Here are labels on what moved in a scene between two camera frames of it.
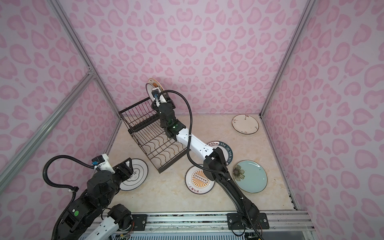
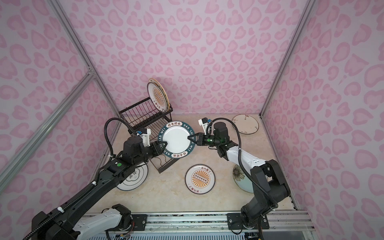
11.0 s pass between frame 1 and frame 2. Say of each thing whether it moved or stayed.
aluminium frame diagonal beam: stayed
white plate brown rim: stayed
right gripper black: moved
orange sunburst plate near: stayed
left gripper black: moved
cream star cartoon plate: stayed
